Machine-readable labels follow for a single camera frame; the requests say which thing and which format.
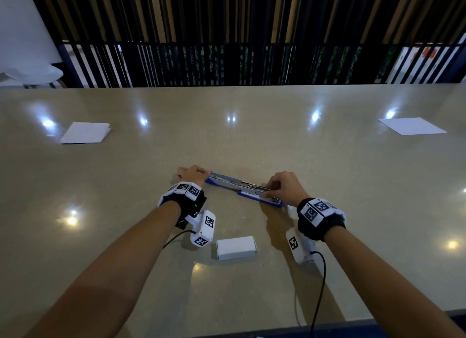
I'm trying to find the person's left hand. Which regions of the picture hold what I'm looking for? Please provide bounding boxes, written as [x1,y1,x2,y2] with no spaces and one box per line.
[176,165,211,188]

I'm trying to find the person's right hand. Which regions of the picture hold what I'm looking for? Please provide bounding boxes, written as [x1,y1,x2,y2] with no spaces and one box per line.
[262,171,310,207]

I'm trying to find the blue stapler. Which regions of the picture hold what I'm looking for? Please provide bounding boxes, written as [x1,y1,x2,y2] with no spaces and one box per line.
[205,172,285,208]

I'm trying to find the person's left forearm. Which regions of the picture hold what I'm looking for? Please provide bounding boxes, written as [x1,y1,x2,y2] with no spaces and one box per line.
[25,201,182,338]

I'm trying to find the person's right forearm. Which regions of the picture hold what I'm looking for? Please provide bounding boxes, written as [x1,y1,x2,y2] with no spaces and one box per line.
[324,226,466,338]

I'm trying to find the small white box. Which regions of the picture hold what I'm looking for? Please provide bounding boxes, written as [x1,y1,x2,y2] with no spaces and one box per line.
[216,236,258,261]

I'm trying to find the white paper stack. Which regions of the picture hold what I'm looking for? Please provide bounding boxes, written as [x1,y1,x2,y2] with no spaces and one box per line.
[60,122,111,144]

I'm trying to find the black slatted screen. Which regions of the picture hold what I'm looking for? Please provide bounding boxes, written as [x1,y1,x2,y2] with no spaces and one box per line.
[25,0,466,89]

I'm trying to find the white paper sheet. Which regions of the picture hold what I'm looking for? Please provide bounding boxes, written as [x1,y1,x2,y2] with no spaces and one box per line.
[378,117,448,136]

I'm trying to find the white board with red print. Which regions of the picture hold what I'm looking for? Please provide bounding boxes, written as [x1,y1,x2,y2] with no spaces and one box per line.
[385,33,466,84]

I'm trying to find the white covered furniture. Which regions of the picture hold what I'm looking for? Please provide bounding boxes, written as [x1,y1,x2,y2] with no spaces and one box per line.
[0,0,65,88]

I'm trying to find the black wrist strap with markers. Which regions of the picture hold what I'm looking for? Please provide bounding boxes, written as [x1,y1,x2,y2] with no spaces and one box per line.
[296,197,347,242]
[157,181,207,230]

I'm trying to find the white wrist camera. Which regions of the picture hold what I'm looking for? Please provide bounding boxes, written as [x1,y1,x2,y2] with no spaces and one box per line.
[189,210,216,247]
[285,227,318,265]

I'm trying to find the black camera cable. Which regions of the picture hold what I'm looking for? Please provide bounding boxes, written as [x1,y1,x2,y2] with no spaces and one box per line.
[162,229,197,250]
[309,251,327,338]

